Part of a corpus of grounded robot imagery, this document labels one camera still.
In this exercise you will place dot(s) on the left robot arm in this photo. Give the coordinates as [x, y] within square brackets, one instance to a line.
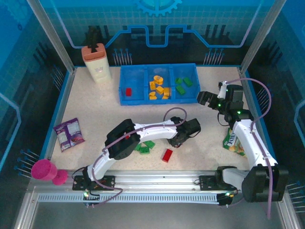
[157, 134]

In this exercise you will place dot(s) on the beige holder with orange top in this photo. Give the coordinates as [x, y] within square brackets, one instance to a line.
[98, 71]

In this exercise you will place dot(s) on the purple snack bag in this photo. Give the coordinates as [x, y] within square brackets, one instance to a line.
[69, 134]

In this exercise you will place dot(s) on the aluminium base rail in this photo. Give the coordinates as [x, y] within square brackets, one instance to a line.
[155, 182]

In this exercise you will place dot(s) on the green yellow candy bag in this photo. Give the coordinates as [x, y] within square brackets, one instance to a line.
[230, 143]

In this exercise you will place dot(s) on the yellow round lego with hole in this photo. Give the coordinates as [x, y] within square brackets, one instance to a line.
[160, 82]

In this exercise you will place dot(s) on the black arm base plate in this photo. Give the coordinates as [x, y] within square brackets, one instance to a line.
[206, 183]
[108, 182]

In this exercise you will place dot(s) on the yellow arch lego brick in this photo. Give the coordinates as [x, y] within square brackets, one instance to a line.
[167, 91]

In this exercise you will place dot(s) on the black control board with LED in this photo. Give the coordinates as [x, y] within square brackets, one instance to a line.
[94, 196]
[224, 198]

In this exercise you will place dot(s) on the large pink sponge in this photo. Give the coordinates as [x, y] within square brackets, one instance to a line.
[43, 170]

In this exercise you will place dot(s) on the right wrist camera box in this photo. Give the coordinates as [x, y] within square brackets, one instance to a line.
[222, 89]

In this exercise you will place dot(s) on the small pink sponge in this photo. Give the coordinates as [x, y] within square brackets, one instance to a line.
[59, 179]

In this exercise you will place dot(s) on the long red lego brick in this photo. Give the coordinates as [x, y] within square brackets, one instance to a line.
[167, 155]

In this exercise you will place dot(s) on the small red lego brick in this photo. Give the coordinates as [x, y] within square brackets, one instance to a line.
[129, 92]

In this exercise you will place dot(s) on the green lego brick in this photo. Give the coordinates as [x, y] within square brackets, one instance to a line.
[187, 81]
[178, 80]
[144, 150]
[150, 143]
[137, 148]
[180, 90]

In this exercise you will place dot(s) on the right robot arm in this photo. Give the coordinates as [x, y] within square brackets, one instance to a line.
[243, 140]

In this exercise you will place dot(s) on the aluminium frame post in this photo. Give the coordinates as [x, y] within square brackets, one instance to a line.
[53, 35]
[260, 35]

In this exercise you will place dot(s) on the aluminium table side rail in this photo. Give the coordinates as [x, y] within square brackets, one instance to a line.
[252, 107]
[63, 102]

